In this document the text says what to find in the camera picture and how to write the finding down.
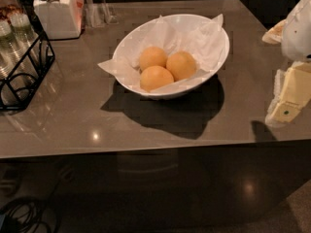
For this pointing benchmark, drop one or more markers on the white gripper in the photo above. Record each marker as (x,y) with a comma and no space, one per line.
(297,31)

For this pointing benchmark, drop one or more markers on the orange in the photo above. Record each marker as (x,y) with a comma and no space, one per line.
(181,65)
(152,56)
(155,77)

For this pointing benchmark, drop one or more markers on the white bowl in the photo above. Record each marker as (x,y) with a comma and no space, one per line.
(217,44)

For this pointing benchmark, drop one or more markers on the white paper liner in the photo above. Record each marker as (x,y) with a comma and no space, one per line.
(197,39)

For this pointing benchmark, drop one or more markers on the clear acrylic stand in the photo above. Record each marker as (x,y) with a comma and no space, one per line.
(99,14)

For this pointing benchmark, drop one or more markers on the white lidded jar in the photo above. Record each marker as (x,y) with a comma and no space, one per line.
(61,19)

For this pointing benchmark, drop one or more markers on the glass cup right in rack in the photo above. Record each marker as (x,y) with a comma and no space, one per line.
(23,29)

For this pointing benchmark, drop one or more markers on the glass cup in rack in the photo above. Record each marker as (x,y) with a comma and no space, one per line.
(23,29)
(10,52)

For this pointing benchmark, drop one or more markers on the glass cup left in rack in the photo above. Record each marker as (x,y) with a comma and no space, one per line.
(10,52)

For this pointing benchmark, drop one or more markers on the black wire rack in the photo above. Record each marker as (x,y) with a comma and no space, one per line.
(34,65)

